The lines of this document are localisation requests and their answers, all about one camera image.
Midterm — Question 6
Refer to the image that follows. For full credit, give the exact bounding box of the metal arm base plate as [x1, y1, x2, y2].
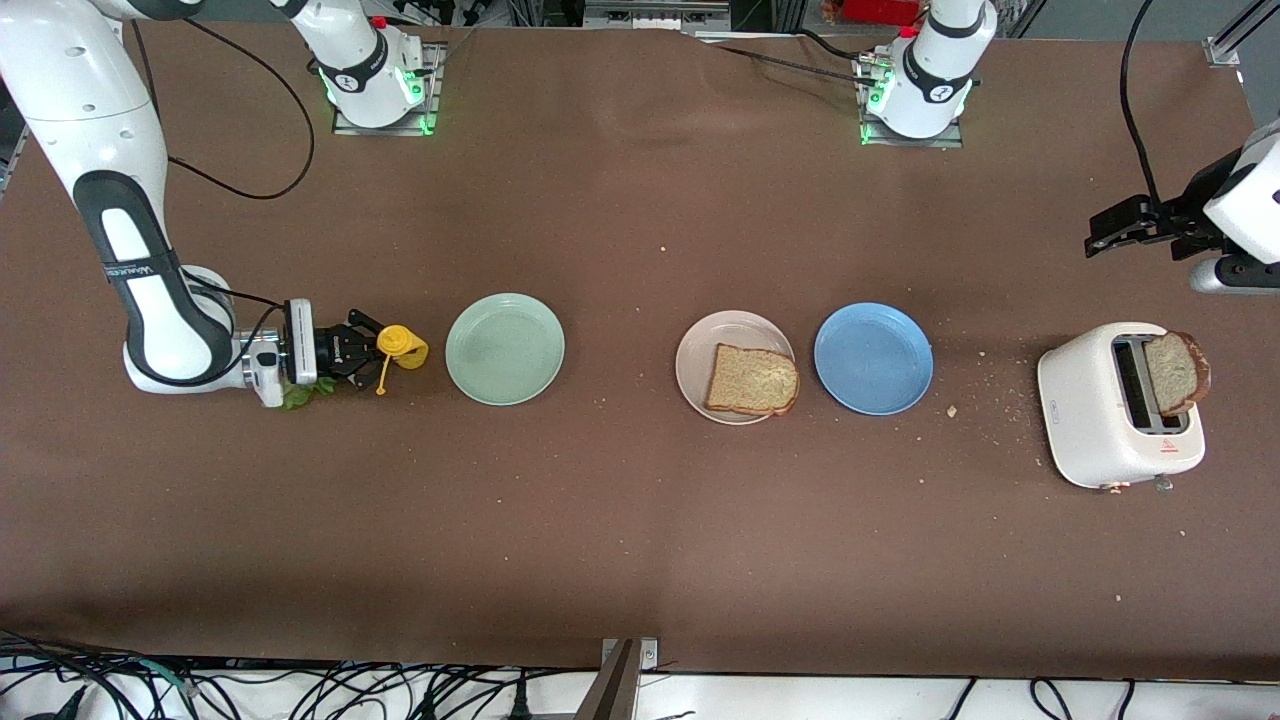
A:
[858, 55, 966, 149]
[332, 40, 441, 136]

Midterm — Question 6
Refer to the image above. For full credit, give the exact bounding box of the grey power strip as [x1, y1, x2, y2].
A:
[583, 0, 733, 33]

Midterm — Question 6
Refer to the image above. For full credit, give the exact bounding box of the white two-slot toaster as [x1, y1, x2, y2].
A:
[1036, 321, 1207, 493]

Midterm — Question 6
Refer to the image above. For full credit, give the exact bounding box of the yellow squeeze sauce bottle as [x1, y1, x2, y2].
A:
[375, 323, 430, 396]

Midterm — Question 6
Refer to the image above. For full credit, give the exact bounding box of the green lettuce leaf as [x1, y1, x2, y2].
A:
[282, 375, 341, 411]

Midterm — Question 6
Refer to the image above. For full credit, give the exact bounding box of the teal floor cable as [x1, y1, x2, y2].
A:
[125, 658, 206, 698]

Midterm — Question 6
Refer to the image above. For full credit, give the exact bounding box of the dark grey metal beam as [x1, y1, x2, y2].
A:
[573, 640, 641, 720]

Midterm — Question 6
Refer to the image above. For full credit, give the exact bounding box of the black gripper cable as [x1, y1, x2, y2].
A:
[1120, 0, 1166, 211]
[130, 15, 316, 331]

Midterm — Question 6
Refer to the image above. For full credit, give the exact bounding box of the aluminium frame profile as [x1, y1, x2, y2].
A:
[0, 100, 31, 191]
[1205, 0, 1280, 66]

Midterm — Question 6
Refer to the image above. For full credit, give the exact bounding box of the black table cable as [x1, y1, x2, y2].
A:
[795, 25, 906, 63]
[690, 35, 881, 86]

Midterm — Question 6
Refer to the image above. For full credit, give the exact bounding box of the brown bread slice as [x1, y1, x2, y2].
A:
[704, 343, 801, 418]
[1143, 331, 1212, 418]

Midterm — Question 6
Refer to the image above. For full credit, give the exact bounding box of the mint green round plate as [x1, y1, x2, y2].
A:
[445, 292, 566, 407]

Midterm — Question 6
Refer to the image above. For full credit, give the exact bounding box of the red box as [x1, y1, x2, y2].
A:
[838, 0, 926, 26]

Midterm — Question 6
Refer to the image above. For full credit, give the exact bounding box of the beige round plate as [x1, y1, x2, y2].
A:
[675, 310, 797, 426]

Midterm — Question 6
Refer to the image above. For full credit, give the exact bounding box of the blue round plate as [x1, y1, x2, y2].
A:
[813, 302, 935, 416]

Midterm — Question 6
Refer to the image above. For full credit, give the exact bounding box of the small metal table bracket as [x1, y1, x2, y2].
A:
[600, 637, 659, 673]

